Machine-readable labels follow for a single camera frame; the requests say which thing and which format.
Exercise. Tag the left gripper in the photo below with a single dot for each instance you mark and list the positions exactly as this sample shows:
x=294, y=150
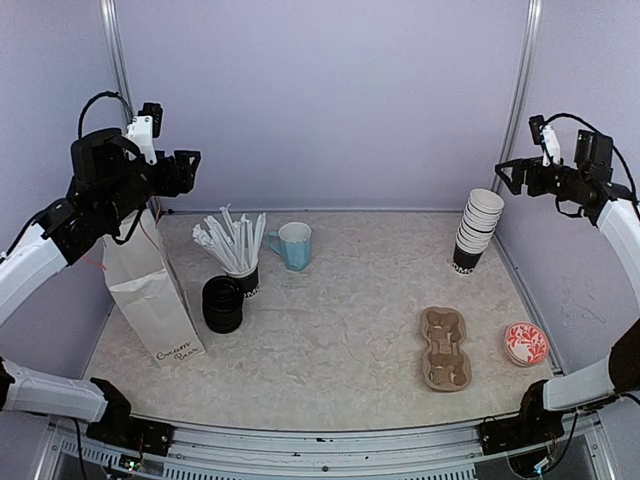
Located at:
x=171, y=185

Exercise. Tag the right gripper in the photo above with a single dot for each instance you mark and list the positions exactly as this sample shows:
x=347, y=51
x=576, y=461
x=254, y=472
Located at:
x=534, y=164

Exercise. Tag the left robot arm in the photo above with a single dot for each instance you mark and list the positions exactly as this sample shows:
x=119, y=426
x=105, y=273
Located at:
x=112, y=179

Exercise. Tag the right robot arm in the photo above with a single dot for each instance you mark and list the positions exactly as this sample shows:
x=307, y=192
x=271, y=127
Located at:
x=613, y=210

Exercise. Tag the stack of paper cups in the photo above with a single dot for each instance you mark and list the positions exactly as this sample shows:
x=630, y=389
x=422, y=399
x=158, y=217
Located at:
x=476, y=229

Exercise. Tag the bundle of white wrapped straws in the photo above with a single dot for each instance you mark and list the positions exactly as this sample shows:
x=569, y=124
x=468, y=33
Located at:
x=234, y=243

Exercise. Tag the white paper bag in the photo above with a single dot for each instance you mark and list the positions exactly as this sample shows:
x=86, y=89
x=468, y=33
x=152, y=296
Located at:
x=145, y=289

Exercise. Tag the black cup holding straws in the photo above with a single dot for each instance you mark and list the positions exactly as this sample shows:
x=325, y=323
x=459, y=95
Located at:
x=248, y=281

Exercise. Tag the light blue ceramic mug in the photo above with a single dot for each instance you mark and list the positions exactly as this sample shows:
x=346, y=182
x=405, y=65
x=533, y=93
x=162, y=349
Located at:
x=292, y=242

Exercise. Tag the stack of black lids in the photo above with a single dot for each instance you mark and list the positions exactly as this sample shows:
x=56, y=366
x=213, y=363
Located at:
x=222, y=304

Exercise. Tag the red patterned white bowl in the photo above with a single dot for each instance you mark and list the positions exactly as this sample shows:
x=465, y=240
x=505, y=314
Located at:
x=526, y=344

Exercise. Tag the brown cardboard cup carrier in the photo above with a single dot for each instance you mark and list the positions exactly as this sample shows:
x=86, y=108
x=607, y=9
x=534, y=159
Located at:
x=445, y=366

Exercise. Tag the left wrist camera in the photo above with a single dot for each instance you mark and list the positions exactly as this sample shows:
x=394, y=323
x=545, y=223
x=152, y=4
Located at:
x=144, y=128

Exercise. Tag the right aluminium post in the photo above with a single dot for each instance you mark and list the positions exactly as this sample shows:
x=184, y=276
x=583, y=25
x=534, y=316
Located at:
x=526, y=62

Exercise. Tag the aluminium post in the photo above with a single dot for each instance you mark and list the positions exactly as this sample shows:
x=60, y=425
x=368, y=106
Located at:
x=116, y=54
x=526, y=62

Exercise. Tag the left aluminium post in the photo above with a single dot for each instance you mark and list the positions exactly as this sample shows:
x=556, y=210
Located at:
x=116, y=54

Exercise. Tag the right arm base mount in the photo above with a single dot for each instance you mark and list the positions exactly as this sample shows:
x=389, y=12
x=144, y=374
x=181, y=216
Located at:
x=520, y=430

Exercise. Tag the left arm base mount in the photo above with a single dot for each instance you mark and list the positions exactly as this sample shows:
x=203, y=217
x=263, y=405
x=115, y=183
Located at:
x=117, y=427

